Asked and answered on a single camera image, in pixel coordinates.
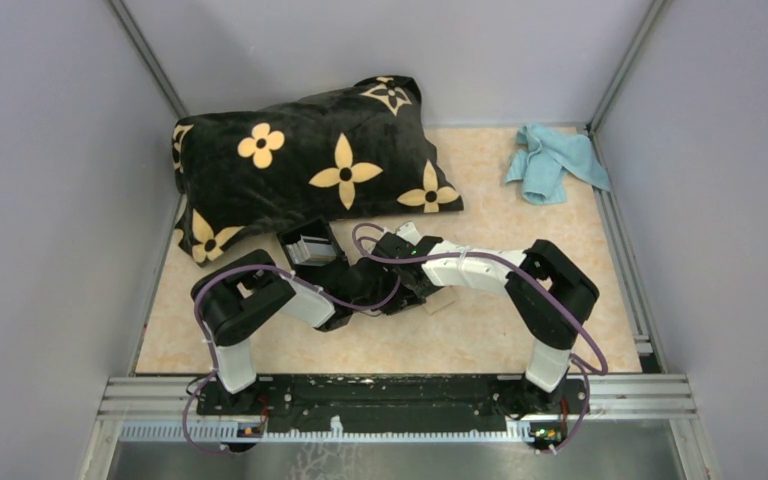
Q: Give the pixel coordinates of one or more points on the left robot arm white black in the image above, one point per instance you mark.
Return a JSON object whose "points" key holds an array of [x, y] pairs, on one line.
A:
{"points": [[232, 303]]}

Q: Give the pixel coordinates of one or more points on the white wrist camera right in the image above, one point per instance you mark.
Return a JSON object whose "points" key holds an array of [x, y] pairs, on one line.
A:
{"points": [[409, 232]]}

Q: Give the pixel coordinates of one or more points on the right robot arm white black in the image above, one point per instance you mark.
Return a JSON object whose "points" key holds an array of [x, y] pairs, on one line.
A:
{"points": [[552, 296]]}

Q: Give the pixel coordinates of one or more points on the stack of cards in holder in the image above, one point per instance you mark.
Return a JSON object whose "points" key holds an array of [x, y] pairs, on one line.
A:
{"points": [[311, 253]]}

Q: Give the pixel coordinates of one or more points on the light blue towel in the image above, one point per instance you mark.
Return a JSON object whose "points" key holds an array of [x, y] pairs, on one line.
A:
{"points": [[545, 156]]}

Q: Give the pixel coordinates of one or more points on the aluminium frame rail front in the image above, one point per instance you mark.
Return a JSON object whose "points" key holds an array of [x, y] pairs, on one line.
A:
{"points": [[164, 408]]}

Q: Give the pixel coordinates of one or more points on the black card holder box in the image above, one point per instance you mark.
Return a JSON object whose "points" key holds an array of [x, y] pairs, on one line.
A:
{"points": [[314, 230]]}

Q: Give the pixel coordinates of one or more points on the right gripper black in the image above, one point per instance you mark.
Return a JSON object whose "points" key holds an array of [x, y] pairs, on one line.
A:
{"points": [[427, 291]]}

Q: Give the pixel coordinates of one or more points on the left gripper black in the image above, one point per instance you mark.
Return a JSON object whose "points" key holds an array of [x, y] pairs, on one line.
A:
{"points": [[401, 301]]}

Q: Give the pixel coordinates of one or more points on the black pillow with cream flowers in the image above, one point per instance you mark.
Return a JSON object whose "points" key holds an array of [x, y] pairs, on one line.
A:
{"points": [[350, 153]]}

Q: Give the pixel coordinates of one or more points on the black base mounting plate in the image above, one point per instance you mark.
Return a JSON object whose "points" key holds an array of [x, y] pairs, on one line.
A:
{"points": [[402, 404]]}

